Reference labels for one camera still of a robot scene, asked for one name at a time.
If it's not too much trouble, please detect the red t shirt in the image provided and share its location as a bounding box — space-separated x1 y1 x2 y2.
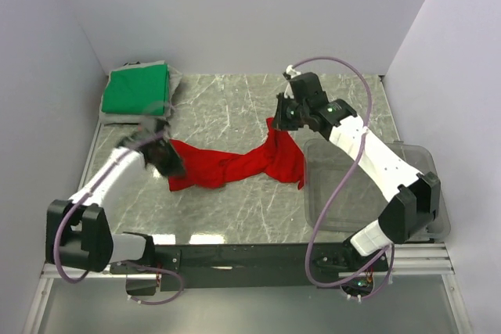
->
168 117 305 192

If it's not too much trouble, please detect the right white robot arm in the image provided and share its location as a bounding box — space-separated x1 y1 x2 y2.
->
272 70 441 271

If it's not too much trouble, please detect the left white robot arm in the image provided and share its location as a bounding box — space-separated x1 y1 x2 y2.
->
45 130 184 284

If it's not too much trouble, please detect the folded green t shirt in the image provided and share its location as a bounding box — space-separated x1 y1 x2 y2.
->
101 61 169 116

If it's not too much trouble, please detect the clear plastic bin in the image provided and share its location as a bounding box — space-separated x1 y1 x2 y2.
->
303 138 451 240

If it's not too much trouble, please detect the black base beam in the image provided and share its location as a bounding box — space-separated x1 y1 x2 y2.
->
109 242 392 296

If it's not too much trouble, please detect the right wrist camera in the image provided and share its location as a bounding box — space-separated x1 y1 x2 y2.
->
283 65 301 99

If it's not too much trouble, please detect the aluminium rail frame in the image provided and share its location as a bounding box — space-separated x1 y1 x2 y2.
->
23 75 474 334

